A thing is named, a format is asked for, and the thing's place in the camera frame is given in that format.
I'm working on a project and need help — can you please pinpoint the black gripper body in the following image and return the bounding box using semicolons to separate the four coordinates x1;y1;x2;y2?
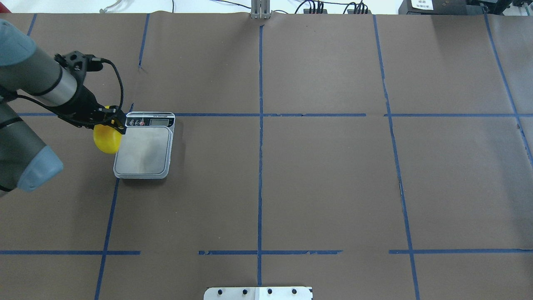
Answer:
52;85;109;128

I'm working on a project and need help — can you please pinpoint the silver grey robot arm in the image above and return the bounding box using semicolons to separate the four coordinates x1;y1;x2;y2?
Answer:
1;19;127;196

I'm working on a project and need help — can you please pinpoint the silver digital kitchen scale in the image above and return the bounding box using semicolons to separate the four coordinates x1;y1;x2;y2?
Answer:
113;111;175;179

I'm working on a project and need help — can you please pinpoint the brown paper table cover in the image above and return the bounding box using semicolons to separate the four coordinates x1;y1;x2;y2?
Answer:
1;12;532;300

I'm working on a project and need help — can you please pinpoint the black box with label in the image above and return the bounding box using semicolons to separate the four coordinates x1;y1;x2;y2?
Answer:
398;0;485;15

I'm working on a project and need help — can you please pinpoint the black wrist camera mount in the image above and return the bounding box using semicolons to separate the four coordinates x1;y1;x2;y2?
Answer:
54;51;103;83

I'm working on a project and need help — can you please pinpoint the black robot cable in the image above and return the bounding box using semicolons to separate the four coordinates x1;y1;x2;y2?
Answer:
90;57;125;113

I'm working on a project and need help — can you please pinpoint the aluminium frame post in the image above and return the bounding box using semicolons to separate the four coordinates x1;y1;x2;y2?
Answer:
250;0;272;20

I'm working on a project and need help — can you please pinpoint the white pillar with base plate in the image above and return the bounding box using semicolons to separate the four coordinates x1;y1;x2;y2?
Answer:
203;286;314;300

